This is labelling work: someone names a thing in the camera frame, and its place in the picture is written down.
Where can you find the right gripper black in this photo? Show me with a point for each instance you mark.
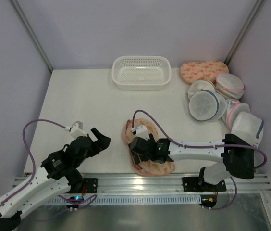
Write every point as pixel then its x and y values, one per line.
pixel 137 147

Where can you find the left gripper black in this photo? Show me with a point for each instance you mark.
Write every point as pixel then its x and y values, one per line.
pixel 93 143

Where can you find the peach floral laundry bag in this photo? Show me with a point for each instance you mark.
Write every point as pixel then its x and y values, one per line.
pixel 154 169

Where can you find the pink satin lace bra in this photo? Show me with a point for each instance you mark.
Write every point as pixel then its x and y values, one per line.
pixel 138 164

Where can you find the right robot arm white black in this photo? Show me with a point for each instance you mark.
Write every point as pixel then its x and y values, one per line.
pixel 232 156

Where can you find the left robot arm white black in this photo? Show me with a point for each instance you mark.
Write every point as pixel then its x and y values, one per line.
pixel 57 175

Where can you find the white mesh bag blue zipper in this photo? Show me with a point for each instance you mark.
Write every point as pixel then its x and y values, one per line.
pixel 207 105

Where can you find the cream mesh bag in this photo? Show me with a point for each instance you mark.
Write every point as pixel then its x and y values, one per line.
pixel 198 86

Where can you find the peach floral bag at back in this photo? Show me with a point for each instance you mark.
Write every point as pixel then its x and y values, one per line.
pixel 191 72

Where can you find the white mesh bag pink trim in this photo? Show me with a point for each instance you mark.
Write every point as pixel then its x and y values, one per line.
pixel 233 108

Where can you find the white mesh bag pink zipper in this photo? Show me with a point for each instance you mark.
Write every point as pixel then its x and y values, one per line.
pixel 229 86

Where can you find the white perforated plastic basket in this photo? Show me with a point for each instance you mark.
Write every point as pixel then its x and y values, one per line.
pixel 141 73

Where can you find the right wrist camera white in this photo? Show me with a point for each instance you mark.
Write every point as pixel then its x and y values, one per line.
pixel 141 132

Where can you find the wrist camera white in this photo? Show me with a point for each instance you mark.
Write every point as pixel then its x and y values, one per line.
pixel 76 130
pixel 141 132

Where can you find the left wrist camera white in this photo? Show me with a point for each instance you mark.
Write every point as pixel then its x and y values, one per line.
pixel 76 130

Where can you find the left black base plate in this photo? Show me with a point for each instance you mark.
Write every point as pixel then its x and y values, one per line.
pixel 87 185

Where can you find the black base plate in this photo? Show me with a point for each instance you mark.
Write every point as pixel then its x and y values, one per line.
pixel 192 185
pixel 87 185

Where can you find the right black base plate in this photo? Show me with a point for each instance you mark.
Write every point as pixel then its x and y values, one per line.
pixel 192 185

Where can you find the aluminium mounting rail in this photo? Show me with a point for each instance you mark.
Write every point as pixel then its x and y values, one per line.
pixel 132 184

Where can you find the slotted white cable duct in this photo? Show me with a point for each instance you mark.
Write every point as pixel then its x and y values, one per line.
pixel 143 200

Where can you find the left aluminium corner post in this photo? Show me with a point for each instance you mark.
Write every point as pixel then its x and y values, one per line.
pixel 29 30

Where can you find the aluminium corner post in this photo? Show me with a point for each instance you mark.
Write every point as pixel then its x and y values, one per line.
pixel 255 11
pixel 29 30

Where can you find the right aluminium corner post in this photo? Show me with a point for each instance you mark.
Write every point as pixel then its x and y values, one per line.
pixel 255 11

